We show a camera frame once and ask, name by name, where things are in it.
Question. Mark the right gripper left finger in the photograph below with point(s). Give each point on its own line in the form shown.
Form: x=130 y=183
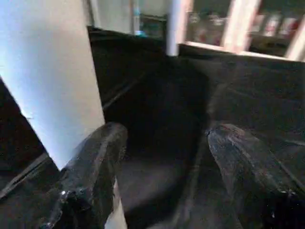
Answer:
x=86 y=186

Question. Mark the white glass door cabinet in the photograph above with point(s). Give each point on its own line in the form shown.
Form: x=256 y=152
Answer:
x=238 y=24

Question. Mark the light blue stand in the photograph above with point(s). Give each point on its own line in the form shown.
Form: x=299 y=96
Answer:
x=138 y=28

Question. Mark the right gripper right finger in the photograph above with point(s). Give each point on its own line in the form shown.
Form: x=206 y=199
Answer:
x=262 y=186

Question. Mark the black mat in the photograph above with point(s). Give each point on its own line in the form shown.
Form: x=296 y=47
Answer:
x=167 y=119

